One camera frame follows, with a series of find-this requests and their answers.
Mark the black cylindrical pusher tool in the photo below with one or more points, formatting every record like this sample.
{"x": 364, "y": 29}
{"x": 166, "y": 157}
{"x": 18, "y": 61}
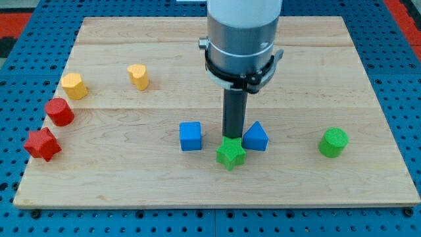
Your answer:
{"x": 234, "y": 107}

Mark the green star block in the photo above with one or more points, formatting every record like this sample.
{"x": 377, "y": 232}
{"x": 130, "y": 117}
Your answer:
{"x": 230, "y": 153}

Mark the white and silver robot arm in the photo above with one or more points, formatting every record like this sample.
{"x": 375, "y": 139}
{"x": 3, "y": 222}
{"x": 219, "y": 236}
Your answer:
{"x": 239, "y": 55}

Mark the blue cube block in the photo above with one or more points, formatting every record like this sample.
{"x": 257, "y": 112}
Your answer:
{"x": 190, "y": 136}

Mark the red star block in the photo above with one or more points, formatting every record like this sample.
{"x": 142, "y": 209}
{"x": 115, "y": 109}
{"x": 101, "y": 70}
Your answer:
{"x": 42, "y": 144}

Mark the blue triangular prism block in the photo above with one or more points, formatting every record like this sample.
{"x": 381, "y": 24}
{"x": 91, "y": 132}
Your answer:
{"x": 255, "y": 138}

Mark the wooden board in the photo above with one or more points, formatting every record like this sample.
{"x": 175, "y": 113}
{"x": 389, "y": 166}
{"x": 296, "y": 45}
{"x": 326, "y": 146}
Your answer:
{"x": 122, "y": 150}

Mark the yellow heart block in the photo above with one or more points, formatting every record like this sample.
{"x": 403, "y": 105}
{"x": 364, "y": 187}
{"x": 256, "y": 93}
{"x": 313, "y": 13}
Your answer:
{"x": 138, "y": 76}

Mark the green cylinder block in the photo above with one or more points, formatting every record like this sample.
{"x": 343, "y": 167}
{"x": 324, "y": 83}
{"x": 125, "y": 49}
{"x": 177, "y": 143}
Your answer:
{"x": 333, "y": 142}

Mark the yellow hexagon block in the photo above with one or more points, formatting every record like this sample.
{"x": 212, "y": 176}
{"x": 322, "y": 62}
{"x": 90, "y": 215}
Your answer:
{"x": 73, "y": 85}

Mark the red cylinder block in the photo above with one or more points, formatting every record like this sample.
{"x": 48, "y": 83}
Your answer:
{"x": 59, "y": 111}

